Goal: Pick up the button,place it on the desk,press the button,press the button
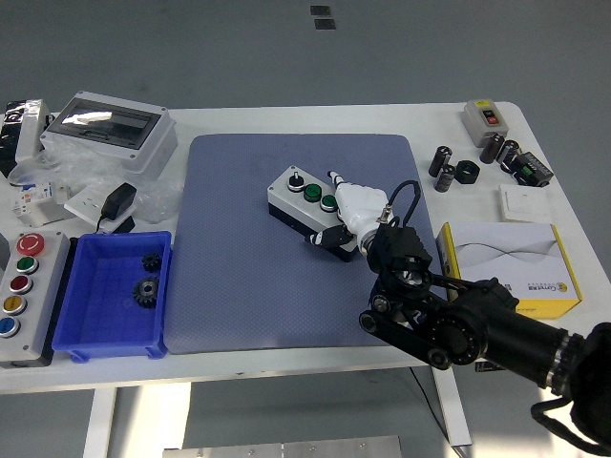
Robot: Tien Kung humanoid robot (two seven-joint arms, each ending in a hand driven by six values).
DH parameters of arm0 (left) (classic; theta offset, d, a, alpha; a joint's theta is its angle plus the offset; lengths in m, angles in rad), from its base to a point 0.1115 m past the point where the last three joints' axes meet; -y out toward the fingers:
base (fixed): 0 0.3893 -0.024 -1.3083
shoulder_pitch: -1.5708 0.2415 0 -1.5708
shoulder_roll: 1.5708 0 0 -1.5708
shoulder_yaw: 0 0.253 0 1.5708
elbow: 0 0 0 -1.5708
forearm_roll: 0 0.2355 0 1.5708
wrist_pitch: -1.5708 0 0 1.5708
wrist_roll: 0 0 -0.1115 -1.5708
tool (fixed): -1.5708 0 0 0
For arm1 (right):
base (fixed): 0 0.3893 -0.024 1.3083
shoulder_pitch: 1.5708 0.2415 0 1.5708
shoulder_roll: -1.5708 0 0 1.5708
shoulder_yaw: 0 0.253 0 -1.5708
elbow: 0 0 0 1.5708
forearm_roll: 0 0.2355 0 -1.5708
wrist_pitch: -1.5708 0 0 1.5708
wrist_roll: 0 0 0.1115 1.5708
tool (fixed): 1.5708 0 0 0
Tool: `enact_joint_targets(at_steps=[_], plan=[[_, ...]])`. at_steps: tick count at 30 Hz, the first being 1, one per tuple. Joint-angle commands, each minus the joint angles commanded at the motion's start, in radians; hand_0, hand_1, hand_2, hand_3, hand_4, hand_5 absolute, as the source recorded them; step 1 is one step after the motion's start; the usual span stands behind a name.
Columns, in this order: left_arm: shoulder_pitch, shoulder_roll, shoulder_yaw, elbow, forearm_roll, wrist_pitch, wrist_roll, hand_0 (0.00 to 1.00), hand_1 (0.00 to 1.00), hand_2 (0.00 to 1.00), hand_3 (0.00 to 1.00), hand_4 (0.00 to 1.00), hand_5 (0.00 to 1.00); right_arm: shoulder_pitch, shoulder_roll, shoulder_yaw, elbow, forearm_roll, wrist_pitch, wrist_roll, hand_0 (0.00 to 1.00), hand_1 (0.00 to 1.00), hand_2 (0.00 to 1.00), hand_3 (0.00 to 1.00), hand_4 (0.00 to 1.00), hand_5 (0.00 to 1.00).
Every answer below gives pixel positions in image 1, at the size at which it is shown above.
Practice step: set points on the black table control panel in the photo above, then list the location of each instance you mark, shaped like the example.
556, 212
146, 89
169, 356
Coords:
484, 366

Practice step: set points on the grey five-button control box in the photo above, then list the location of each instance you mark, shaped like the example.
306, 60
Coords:
40, 305

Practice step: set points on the yellow white carton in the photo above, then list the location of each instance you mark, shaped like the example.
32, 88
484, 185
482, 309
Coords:
515, 253

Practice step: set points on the white wrapped device box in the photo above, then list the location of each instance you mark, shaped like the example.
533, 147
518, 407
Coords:
32, 129

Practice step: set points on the dark floor plate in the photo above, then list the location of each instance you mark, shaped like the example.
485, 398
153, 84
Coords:
324, 24
320, 11

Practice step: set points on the grey distribution box clear lid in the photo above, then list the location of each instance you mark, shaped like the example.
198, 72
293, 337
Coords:
143, 152

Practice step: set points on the blue plastic bin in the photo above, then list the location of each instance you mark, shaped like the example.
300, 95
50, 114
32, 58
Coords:
105, 315

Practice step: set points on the black power adapter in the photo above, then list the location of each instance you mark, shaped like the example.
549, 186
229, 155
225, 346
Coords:
119, 200

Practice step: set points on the black module green terminal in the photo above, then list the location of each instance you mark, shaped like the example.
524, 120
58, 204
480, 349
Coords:
532, 169

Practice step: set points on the small black bevel gear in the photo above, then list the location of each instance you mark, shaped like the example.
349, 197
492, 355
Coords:
151, 263

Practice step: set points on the white circuit breaker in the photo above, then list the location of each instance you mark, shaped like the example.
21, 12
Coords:
35, 200

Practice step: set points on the grey four-button control box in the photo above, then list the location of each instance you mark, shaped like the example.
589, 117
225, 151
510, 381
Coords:
293, 196

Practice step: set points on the clear plastic bag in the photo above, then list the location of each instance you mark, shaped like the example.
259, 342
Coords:
90, 169

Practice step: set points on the large black bevel gear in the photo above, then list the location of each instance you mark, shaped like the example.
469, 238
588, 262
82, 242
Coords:
146, 292

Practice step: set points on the white wall switch panel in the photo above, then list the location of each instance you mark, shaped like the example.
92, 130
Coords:
525, 202

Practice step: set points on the white wall socket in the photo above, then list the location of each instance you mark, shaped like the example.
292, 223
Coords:
83, 202

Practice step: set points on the grey-blue table mat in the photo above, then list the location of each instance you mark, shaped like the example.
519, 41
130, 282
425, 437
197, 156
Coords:
248, 267

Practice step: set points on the black hex nut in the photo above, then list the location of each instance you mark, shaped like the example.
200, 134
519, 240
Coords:
467, 172

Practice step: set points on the grey switch box red button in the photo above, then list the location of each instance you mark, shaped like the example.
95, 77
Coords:
477, 126

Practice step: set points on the white table leg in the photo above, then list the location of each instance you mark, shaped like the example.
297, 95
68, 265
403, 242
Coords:
98, 424
453, 410

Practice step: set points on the black foil packet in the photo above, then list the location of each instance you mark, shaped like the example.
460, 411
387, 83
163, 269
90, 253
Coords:
8, 138

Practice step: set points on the black cylindrical capacitor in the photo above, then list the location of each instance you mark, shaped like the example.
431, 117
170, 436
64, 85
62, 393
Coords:
445, 179
440, 162
508, 152
491, 149

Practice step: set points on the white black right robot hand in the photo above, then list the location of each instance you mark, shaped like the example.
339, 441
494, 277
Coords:
359, 205

